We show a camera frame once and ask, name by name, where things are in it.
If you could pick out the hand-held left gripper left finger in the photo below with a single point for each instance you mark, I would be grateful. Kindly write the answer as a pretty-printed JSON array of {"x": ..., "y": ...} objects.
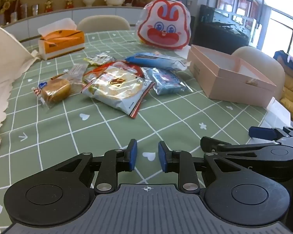
[{"x": 133, "y": 154}]

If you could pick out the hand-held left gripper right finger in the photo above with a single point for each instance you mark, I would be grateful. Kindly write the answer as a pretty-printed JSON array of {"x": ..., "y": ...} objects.
[{"x": 163, "y": 157}]

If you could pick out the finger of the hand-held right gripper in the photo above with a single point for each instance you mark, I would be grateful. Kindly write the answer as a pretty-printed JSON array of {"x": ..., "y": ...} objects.
[
  {"x": 261, "y": 132},
  {"x": 224, "y": 147}
]

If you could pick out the pink cardboard box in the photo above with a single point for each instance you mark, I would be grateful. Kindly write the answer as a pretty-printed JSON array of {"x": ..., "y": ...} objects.
[{"x": 224, "y": 82}]

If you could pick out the red white rice cracker packet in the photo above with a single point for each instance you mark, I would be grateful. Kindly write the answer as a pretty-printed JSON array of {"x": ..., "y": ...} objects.
[{"x": 114, "y": 85}]

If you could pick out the blue cube candy packet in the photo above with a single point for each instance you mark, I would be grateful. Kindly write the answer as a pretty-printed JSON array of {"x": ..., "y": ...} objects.
[{"x": 166, "y": 80}]

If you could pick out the blue monster face snack packet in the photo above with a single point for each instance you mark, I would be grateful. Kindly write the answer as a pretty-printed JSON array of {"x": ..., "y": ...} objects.
[{"x": 151, "y": 59}]

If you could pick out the brown bun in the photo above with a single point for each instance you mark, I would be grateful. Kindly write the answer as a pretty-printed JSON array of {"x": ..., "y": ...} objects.
[{"x": 55, "y": 91}]

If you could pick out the beige dining chair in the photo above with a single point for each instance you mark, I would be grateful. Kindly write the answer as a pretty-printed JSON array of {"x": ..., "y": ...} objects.
[
  {"x": 102, "y": 24},
  {"x": 266, "y": 63}
]

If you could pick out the green checked tablecloth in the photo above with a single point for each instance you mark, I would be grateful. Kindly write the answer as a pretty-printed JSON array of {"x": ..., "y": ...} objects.
[{"x": 63, "y": 126}]

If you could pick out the dark jacket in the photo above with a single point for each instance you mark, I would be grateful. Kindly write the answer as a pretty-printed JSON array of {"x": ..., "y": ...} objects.
[{"x": 283, "y": 56}]

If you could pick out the balcony glass window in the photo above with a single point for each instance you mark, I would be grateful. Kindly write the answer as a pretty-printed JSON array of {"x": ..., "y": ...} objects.
[{"x": 280, "y": 29}]

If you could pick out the black fish tank cabinet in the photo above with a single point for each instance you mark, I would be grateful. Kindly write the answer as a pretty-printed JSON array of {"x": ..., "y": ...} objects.
[{"x": 217, "y": 31}]

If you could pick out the red white rabbit face bag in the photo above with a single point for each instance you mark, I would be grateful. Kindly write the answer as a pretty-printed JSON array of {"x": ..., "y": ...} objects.
[{"x": 163, "y": 26}]

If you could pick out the orange tissue box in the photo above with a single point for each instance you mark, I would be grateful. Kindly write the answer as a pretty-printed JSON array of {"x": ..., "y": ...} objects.
[{"x": 63, "y": 39}]

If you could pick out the white sideboard cabinet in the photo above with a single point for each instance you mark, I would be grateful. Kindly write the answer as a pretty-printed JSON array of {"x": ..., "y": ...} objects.
[{"x": 63, "y": 13}]

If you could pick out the red doll figurine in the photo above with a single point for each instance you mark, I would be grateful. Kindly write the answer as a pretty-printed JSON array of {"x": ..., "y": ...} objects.
[
  {"x": 48, "y": 7},
  {"x": 69, "y": 3}
]

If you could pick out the clear glass cup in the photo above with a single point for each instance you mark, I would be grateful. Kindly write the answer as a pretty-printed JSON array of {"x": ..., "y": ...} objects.
[
  {"x": 24, "y": 11},
  {"x": 35, "y": 9}
]

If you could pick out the yellow flower ornament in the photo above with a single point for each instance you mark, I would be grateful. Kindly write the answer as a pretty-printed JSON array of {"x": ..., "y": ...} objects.
[{"x": 5, "y": 4}]

